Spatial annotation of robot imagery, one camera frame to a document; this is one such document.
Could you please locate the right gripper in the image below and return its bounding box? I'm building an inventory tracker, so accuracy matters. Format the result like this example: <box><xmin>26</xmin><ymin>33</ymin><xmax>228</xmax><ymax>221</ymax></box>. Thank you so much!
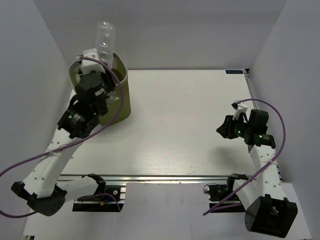
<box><xmin>216</xmin><ymin>113</ymin><xmax>252</xmax><ymax>139</ymax></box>

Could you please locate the clear bottle blue cap back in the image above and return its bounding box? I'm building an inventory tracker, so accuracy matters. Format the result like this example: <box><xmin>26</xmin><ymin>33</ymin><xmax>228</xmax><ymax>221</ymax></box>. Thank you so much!
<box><xmin>95</xmin><ymin>21</ymin><xmax>116</xmax><ymax>68</ymax></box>

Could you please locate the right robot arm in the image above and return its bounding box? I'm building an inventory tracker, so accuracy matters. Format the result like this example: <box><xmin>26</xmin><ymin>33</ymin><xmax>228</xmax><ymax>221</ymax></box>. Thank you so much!
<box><xmin>216</xmin><ymin>109</ymin><xmax>298</xmax><ymax>238</ymax></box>

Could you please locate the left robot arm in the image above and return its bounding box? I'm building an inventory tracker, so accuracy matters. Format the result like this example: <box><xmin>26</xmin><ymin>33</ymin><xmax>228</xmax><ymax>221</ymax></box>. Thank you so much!
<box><xmin>11</xmin><ymin>70</ymin><xmax>120</xmax><ymax>217</ymax></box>

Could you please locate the olive green mesh bin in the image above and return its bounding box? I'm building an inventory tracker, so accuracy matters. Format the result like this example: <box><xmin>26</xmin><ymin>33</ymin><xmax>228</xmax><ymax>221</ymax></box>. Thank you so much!
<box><xmin>68</xmin><ymin>52</ymin><xmax>131</xmax><ymax>126</ymax></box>

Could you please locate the blue label sticker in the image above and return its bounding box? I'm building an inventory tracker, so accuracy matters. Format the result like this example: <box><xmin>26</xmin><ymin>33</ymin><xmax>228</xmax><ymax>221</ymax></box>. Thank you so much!
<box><xmin>225</xmin><ymin>69</ymin><xmax>243</xmax><ymax>75</ymax></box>

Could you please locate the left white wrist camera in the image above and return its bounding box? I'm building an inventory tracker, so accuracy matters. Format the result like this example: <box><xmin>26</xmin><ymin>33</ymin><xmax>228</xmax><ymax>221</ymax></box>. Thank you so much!
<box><xmin>80</xmin><ymin>48</ymin><xmax>105</xmax><ymax>75</ymax></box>

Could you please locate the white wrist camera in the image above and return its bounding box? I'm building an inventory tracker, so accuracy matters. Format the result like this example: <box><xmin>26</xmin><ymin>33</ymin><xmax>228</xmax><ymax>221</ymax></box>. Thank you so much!
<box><xmin>80</xmin><ymin>48</ymin><xmax>105</xmax><ymax>75</ymax></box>
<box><xmin>231</xmin><ymin>100</ymin><xmax>248</xmax><ymax>121</ymax></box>

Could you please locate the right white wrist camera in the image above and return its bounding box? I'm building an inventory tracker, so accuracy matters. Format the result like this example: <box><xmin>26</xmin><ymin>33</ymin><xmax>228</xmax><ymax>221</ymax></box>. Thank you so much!
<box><xmin>231</xmin><ymin>100</ymin><xmax>248</xmax><ymax>121</ymax></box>

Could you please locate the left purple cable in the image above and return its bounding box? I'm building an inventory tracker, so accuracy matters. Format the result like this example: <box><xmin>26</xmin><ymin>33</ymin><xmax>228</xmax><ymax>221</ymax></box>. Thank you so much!
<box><xmin>0</xmin><ymin>56</ymin><xmax>126</xmax><ymax>218</ymax></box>

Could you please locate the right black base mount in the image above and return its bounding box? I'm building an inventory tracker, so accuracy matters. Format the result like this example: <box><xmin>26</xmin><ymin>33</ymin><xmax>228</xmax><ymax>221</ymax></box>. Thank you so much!
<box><xmin>203</xmin><ymin>173</ymin><xmax>251</xmax><ymax>214</ymax></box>

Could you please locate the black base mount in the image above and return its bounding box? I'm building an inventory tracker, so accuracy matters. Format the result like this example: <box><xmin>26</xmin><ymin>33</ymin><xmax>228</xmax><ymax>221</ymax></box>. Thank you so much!
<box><xmin>72</xmin><ymin>173</ymin><xmax>125</xmax><ymax>213</ymax></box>
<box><xmin>203</xmin><ymin>173</ymin><xmax>251</xmax><ymax>214</ymax></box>

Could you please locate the aluminium front rail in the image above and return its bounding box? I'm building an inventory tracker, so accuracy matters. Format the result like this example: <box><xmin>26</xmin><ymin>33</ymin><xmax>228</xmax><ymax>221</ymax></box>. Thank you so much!
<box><xmin>43</xmin><ymin>173</ymin><xmax>236</xmax><ymax>185</ymax></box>

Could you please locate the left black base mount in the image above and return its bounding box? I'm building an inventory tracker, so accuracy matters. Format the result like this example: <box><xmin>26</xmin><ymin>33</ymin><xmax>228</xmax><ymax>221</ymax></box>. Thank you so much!
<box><xmin>72</xmin><ymin>173</ymin><xmax>125</xmax><ymax>213</ymax></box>

